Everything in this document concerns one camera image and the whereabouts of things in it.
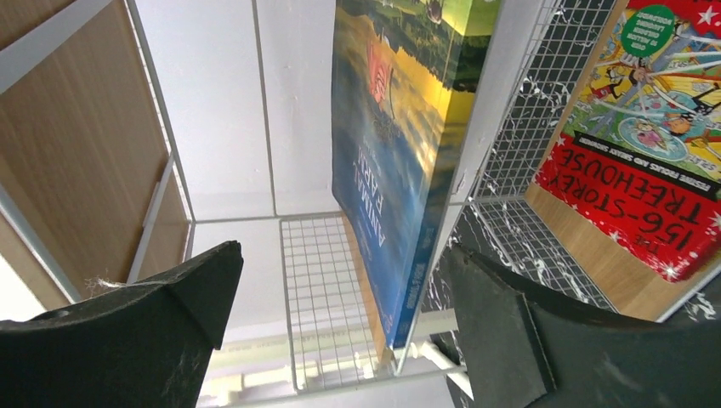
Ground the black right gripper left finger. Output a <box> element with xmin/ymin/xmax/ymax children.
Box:
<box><xmin>1</xmin><ymin>241</ymin><xmax>244</xmax><ymax>407</ymax></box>

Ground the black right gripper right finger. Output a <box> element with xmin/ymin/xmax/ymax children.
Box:
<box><xmin>447</xmin><ymin>246</ymin><xmax>720</xmax><ymax>407</ymax></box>

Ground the red treehouse book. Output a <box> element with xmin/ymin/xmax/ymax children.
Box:
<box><xmin>534</xmin><ymin>1</ymin><xmax>720</xmax><ymax>282</ymax></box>

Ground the Animal Farm book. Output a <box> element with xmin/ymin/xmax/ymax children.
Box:
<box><xmin>331</xmin><ymin>1</ymin><xmax>501</xmax><ymax>349</ymax></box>

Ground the white wire wooden shelf rack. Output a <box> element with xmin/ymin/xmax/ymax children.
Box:
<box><xmin>0</xmin><ymin>0</ymin><xmax>721</xmax><ymax>408</ymax></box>

